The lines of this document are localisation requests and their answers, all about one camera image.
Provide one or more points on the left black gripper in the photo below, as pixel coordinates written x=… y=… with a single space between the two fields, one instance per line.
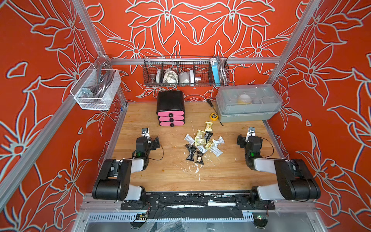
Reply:
x=141 y=139

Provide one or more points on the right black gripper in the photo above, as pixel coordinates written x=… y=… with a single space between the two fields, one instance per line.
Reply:
x=254 y=139

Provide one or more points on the pink drawer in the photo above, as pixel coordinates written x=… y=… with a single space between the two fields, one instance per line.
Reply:
x=171 y=119
x=172 y=124
x=170 y=113

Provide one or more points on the pink top drawer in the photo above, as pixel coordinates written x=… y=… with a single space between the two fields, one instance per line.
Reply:
x=170 y=113

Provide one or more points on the black pink drawer cabinet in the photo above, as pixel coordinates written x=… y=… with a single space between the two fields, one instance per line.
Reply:
x=170 y=101

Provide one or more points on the black cookie packet with picture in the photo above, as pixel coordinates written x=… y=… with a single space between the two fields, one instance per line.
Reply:
x=199 y=159

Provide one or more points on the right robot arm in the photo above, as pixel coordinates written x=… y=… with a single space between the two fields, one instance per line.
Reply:
x=294 y=180

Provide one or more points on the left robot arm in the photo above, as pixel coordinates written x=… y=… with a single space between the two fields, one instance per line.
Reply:
x=113 y=181

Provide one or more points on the pink bottom drawer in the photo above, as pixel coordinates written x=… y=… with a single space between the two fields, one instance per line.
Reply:
x=172 y=124

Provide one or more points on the white cookie packet right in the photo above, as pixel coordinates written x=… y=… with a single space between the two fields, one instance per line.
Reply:
x=218 y=141

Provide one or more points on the white cookie packet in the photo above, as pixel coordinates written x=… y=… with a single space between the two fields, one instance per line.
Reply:
x=189 y=139
x=216 y=151
x=218 y=141
x=202 y=149

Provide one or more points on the white cookie packet lower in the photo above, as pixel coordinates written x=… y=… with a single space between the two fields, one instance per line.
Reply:
x=216 y=151

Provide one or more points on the green cookie packet small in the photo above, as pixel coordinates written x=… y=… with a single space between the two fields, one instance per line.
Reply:
x=209 y=145

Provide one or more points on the grey plastic storage box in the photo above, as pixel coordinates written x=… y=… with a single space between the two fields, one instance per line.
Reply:
x=247 y=103

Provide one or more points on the white cookie packet left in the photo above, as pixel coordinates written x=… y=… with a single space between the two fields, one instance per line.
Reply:
x=189 y=139

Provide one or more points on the white cookie packet centre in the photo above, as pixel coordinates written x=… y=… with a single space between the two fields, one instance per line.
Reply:
x=202 y=149

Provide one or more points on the yellow tape measure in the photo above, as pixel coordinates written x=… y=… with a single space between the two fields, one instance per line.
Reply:
x=214 y=117

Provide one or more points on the green cookie packet top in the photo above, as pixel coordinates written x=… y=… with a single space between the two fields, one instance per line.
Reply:
x=208 y=127

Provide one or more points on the green cookie packet middle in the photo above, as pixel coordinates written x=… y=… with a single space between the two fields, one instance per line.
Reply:
x=200 y=134

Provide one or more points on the green cookie packet large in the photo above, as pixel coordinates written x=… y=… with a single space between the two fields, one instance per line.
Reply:
x=199 y=141

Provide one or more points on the white cloth in basket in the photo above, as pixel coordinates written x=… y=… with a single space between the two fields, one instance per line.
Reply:
x=170 y=77

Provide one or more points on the blue box in basket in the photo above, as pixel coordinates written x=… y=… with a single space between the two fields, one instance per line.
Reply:
x=215 y=69

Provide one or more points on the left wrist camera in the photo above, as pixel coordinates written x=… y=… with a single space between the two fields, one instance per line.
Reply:
x=145 y=132

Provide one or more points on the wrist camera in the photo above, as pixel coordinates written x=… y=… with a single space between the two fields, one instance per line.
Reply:
x=251 y=132
x=145 y=132

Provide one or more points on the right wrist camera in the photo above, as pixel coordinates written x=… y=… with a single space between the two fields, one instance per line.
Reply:
x=251 y=132

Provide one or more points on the black handled screwdriver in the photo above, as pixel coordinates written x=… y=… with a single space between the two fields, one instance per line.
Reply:
x=215 y=111

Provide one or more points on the clear plastic wall bin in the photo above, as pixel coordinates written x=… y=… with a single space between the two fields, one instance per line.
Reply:
x=97 y=89

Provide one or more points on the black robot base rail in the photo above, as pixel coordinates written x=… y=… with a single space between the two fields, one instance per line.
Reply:
x=200 y=205

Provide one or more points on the black wire wall basket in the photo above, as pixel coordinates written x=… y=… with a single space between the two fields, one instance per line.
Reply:
x=192 y=71

